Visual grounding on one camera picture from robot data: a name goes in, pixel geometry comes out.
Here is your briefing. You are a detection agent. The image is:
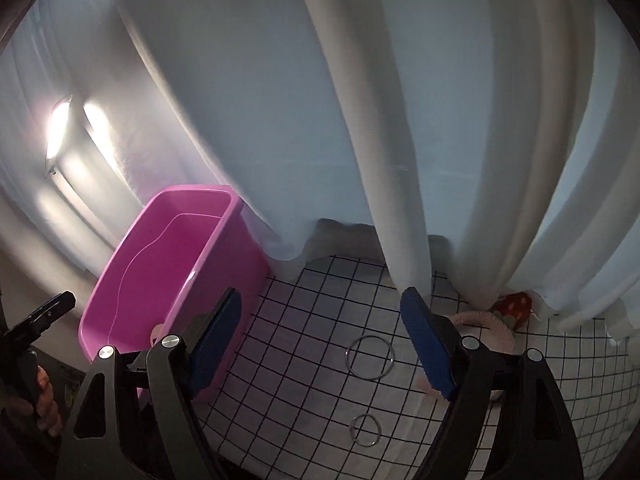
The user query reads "person's left hand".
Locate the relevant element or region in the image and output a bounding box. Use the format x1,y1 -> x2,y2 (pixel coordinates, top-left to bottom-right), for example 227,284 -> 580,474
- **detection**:
32,365 -> 64,437

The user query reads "pink plastic bin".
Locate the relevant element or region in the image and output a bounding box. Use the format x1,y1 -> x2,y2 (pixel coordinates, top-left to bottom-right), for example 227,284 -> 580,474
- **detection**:
78,184 -> 271,404

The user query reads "white curtain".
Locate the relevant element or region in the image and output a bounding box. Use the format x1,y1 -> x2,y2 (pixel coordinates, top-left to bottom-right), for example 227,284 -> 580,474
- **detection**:
0,0 -> 640,335

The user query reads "small silver bangle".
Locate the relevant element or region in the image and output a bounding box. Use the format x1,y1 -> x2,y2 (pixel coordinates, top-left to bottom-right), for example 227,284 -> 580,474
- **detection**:
354,413 -> 384,447
349,415 -> 379,446

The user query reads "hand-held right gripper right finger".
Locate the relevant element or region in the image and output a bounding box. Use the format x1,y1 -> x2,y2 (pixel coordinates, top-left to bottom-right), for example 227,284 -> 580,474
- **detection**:
400,286 -> 586,480

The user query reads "white black checked tablecloth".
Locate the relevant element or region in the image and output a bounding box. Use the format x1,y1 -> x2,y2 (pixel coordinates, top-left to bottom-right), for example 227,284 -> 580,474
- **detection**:
197,255 -> 636,480

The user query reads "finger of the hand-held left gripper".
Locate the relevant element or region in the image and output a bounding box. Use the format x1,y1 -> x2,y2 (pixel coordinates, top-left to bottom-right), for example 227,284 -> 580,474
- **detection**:
10,291 -> 77,356

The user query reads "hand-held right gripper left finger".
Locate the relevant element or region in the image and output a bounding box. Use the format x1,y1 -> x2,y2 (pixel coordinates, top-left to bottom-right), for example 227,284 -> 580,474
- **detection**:
65,287 -> 243,480

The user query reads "pink fuzzy strawberry headband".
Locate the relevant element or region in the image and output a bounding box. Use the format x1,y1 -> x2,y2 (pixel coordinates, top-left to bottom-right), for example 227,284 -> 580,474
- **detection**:
417,291 -> 535,403

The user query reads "large silver bangle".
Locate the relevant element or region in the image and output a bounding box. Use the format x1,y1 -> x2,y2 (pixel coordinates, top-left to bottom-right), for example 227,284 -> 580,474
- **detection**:
344,336 -> 396,380

